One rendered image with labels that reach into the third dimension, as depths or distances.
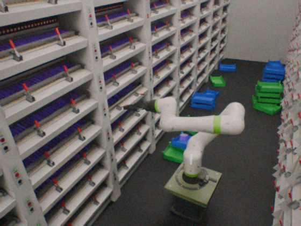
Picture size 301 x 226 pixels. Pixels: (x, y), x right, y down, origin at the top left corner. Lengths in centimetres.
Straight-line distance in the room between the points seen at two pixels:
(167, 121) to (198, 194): 56
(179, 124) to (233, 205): 94
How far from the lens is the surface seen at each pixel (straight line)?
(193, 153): 176
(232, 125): 154
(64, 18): 162
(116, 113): 190
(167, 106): 165
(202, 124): 158
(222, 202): 225
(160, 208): 216
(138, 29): 215
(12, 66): 122
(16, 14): 124
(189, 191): 185
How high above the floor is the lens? 167
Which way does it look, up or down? 30 degrees down
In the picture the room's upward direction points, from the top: 2 degrees counter-clockwise
